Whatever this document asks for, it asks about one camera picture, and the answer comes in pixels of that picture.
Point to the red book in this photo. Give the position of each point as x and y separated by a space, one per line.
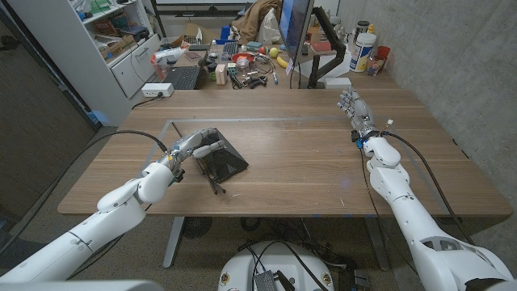
321 46

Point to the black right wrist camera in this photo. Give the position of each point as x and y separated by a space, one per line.
355 136

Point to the white wipes canister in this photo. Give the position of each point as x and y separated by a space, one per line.
361 52

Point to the grey table leg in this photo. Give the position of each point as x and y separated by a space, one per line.
376 242
173 242

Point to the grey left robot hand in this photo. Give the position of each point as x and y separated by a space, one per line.
187 146

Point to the red cup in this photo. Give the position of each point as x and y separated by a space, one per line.
384 52

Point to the rubik's cube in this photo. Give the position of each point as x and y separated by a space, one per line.
232 68

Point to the white shelf cabinet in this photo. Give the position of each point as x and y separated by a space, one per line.
76 68

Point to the white plastic bag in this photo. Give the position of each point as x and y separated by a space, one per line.
167 56

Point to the blue box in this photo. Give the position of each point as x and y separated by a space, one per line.
225 32

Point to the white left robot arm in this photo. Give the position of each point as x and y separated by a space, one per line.
113 210

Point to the blue marker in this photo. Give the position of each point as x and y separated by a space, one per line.
275 78

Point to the yellow banana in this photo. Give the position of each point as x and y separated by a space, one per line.
282 62

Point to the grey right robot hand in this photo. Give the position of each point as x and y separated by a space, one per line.
361 115

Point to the clear glass jar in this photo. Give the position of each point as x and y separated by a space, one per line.
242 66

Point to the teal box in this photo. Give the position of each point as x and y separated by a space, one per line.
253 45

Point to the white cloth on chair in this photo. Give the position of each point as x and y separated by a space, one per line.
268 30

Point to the black laptop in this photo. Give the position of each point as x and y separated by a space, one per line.
183 77

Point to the cardboard box in shelf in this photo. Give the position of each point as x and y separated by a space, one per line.
117 47

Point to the clear glass with items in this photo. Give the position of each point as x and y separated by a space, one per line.
373 66

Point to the white robot head housing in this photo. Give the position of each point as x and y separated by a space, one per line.
81 286

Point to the white power adapter box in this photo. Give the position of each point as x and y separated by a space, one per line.
155 89

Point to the beige small box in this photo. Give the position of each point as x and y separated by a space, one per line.
221 74

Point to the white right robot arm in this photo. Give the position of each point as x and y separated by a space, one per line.
412 218

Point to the computer monitor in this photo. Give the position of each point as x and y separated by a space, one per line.
295 24

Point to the white flat box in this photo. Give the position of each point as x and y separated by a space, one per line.
337 83

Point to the red bowl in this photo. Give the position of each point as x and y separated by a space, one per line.
238 56

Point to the brown jacket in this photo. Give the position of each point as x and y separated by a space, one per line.
254 18

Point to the black floor fan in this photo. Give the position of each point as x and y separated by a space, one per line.
196 226

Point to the white robot torso base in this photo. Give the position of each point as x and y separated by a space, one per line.
242 266

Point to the black router with antennas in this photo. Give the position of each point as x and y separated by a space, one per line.
228 161

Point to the yellow bottle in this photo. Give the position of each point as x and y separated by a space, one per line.
371 29

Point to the yellow ball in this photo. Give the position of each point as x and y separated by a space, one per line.
274 52

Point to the black hand tool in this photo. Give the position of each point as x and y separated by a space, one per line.
256 82

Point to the open cardboard box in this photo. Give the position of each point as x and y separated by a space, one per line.
194 32

